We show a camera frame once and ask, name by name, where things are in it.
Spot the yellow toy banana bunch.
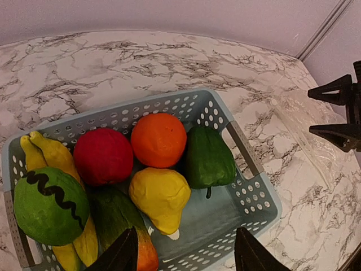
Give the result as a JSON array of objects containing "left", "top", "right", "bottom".
[{"left": 20, "top": 131, "right": 99, "bottom": 270}]

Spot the green orange toy mango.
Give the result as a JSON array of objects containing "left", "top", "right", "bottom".
[{"left": 87, "top": 186, "right": 159, "bottom": 270}]

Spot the red toy apple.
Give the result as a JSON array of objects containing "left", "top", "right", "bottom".
[{"left": 73, "top": 128, "right": 134, "bottom": 187}]

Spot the aluminium right frame post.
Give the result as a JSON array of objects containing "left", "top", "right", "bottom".
[{"left": 296, "top": 0, "right": 354, "bottom": 61}]

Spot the clear zip top bag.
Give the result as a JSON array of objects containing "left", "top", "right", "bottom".
[{"left": 270, "top": 91, "right": 342, "bottom": 189}]

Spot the green toy watermelon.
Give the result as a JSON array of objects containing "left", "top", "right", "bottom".
[{"left": 14, "top": 167, "right": 90, "bottom": 246}]

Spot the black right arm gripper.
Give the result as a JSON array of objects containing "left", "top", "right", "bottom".
[{"left": 307, "top": 60, "right": 360, "bottom": 152}]

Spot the orange toy orange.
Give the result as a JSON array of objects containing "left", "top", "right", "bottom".
[{"left": 130, "top": 113, "right": 187, "bottom": 168}]

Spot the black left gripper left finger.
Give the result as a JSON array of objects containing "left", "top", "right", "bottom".
[{"left": 85, "top": 227, "right": 138, "bottom": 271}]

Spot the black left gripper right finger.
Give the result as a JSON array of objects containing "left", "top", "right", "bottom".
[{"left": 234, "top": 227, "right": 290, "bottom": 271}]

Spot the green toy bell pepper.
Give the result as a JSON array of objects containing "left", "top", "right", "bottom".
[{"left": 185, "top": 126, "right": 237, "bottom": 199}]

